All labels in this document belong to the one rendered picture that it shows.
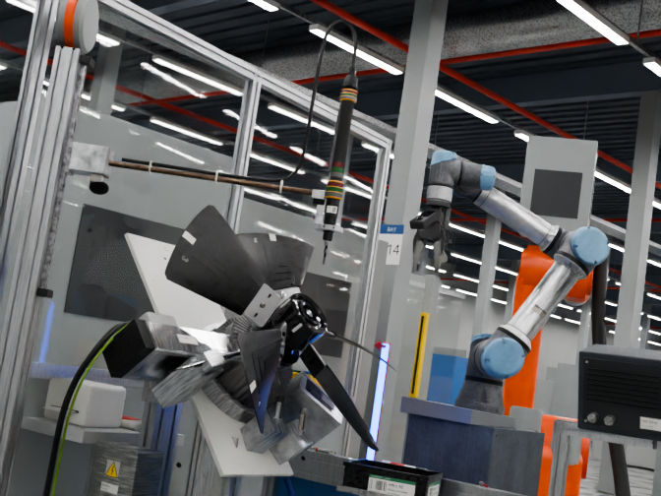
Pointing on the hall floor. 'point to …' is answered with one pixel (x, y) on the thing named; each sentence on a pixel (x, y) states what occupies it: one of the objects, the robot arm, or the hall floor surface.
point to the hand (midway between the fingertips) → (426, 267)
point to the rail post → (270, 486)
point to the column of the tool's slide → (33, 255)
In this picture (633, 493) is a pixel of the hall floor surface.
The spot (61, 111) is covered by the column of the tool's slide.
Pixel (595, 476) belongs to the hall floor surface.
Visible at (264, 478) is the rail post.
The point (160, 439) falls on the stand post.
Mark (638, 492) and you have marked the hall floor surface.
